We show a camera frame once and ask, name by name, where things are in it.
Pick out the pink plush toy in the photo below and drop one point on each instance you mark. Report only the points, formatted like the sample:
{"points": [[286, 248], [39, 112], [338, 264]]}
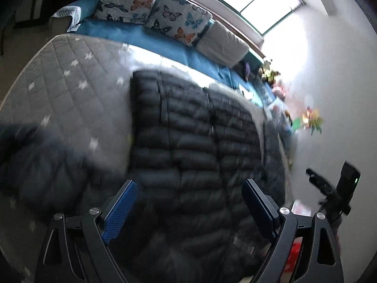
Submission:
{"points": [[279, 90]]}

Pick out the plain grey pillow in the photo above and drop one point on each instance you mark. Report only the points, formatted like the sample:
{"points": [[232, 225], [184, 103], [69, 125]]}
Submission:
{"points": [[221, 42]]}

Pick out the blue bench cushion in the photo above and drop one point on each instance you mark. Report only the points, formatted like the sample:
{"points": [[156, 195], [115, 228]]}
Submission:
{"points": [[153, 41]]}

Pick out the white blue quilted cloth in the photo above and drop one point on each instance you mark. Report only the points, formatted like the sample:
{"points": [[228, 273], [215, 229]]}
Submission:
{"points": [[70, 16]]}

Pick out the black puffer jacket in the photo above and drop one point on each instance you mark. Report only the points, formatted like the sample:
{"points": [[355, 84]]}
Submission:
{"points": [[191, 153]]}

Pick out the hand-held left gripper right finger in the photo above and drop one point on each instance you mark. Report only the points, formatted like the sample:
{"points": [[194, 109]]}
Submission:
{"points": [[259, 206]]}

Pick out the colourful pinwheel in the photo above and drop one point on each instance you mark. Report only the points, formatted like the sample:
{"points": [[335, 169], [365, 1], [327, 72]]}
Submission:
{"points": [[310, 119]]}

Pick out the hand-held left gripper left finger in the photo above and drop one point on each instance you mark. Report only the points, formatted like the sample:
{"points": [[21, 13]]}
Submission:
{"points": [[120, 206]]}

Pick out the butterfly print pillow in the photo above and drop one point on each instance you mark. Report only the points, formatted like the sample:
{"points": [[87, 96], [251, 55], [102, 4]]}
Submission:
{"points": [[176, 17], [123, 3]]}

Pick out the purple plush toy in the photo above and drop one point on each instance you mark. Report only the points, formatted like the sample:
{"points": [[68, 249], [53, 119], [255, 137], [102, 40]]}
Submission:
{"points": [[246, 70]]}

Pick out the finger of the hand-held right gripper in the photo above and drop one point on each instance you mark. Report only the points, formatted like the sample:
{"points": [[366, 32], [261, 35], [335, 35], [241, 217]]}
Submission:
{"points": [[319, 181]]}

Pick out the red object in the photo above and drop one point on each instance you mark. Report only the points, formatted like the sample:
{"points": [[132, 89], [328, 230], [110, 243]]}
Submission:
{"points": [[294, 252]]}

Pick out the grey quilted star mattress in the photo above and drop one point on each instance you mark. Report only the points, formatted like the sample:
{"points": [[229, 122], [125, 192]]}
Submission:
{"points": [[73, 64]]}

